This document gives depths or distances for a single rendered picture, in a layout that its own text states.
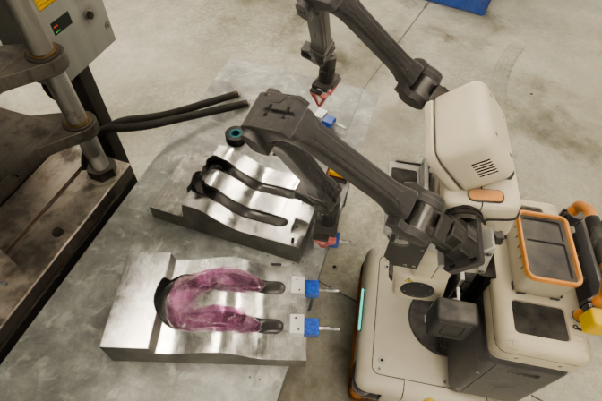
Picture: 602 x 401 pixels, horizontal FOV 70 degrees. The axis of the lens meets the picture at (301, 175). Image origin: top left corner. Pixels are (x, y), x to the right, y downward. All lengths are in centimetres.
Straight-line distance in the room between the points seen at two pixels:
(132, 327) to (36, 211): 63
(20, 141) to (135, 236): 43
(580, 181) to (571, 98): 82
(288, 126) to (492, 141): 42
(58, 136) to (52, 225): 30
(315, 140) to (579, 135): 281
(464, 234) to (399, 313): 98
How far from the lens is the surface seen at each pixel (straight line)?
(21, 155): 147
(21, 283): 153
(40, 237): 159
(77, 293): 142
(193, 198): 132
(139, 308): 121
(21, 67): 134
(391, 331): 185
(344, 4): 104
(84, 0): 162
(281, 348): 117
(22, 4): 127
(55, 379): 134
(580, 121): 354
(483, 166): 97
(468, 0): 432
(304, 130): 73
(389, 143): 282
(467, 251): 96
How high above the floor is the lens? 198
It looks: 51 degrees down
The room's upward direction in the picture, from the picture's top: 3 degrees clockwise
